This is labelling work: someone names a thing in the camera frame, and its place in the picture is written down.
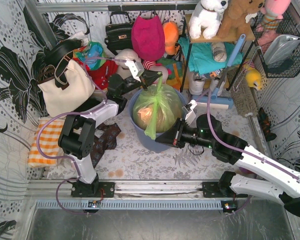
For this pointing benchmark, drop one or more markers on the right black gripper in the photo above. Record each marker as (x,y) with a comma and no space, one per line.
(178,133)

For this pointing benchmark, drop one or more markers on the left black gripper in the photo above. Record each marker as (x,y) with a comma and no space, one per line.
(142,80)

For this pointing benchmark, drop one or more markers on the green trash bag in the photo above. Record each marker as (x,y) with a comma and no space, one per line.
(156,109)

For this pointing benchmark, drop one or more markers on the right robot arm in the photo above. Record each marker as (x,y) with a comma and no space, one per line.
(276,182)

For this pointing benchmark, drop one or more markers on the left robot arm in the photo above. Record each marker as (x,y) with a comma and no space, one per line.
(77,137)

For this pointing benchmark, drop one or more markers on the blue trash bin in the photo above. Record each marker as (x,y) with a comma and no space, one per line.
(146,141)

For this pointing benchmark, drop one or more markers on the magenta knit bag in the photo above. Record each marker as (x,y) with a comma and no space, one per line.
(148,38)

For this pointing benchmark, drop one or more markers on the cream canvas tote bag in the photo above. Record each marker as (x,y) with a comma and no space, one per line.
(59,98)

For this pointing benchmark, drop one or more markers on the pink pig plush toy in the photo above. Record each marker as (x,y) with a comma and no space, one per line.
(157,67)

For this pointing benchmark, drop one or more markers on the rainbow striped cloth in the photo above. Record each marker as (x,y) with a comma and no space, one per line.
(175,71)

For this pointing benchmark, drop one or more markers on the red cloth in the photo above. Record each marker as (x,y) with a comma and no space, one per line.
(101,75)

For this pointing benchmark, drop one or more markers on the black leather handbag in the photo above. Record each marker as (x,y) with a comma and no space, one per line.
(119,36)

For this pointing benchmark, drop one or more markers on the orange plush toy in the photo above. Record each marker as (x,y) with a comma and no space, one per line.
(171,36)

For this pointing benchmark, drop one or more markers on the teal folded cloth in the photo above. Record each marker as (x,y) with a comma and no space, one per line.
(202,57)

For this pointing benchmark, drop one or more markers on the colorful silk scarf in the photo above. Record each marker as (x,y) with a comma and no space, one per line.
(93,49)

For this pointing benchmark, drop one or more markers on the brown floral necktie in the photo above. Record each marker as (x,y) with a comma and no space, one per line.
(107,141)

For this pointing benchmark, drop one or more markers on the map print glasses case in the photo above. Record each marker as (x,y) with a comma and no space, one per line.
(219,51)

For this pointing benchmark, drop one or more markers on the purple orange sock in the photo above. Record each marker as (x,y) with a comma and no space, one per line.
(245,171)

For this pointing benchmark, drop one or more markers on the grey chenille mop head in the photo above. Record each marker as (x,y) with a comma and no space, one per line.
(242,97)

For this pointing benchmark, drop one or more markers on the white dog plush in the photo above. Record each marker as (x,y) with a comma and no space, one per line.
(206,18)

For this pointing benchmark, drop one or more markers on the yellow duck plush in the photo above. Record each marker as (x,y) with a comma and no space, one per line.
(252,75)

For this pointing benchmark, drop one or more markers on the brown bear plush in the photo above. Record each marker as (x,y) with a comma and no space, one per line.
(234,17)

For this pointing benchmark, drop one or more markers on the orange checkered towel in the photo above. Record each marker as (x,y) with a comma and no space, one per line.
(48,143)

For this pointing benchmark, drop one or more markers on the silver foil pouch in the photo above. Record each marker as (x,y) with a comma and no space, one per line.
(281,48)

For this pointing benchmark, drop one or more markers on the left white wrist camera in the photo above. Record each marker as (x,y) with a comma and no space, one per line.
(136,68)

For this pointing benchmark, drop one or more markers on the black wire basket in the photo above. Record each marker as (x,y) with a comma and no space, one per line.
(288,68)

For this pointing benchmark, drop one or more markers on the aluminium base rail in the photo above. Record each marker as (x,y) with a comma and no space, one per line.
(130,189)

